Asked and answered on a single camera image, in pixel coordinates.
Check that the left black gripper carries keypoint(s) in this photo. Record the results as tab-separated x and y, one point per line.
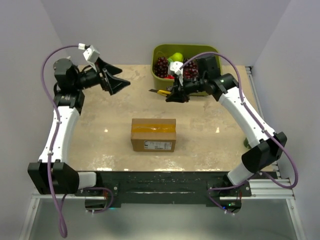
113	84

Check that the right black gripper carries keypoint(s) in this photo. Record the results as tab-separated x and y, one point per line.
178	93

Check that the yellow utility knife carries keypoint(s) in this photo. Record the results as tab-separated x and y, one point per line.
160	92

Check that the brown cardboard express box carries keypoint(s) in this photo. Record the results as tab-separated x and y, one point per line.
153	135

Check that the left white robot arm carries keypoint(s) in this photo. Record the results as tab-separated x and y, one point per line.
51	172

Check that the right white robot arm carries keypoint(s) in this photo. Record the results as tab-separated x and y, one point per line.
265	144

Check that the pink dragon fruit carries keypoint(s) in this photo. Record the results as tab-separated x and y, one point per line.
171	77

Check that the dark red grape bunch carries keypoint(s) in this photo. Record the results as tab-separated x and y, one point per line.
160	68

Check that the green pear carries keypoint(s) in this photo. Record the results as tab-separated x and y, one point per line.
177	57

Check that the green plastic tub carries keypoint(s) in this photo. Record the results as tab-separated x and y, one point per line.
188	51

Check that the green glass bottle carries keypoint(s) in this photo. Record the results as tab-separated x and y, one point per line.
246	143

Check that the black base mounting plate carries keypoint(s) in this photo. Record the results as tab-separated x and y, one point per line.
209	188

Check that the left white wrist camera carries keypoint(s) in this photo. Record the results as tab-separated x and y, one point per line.
90	53

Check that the aluminium frame rail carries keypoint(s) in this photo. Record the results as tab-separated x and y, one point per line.
269	213

